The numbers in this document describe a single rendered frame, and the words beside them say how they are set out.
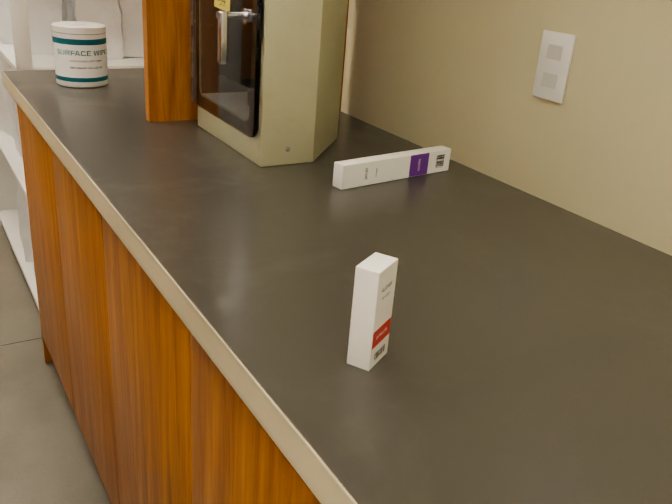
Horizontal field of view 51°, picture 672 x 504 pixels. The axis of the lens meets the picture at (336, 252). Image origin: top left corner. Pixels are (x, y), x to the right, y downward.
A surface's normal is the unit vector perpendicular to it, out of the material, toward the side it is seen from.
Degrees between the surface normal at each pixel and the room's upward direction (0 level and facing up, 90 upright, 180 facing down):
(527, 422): 0
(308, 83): 90
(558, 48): 90
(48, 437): 0
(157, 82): 90
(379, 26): 90
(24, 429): 0
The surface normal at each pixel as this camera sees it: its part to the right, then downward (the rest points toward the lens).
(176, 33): 0.52, 0.38
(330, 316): 0.07, -0.91
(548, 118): -0.85, 0.15
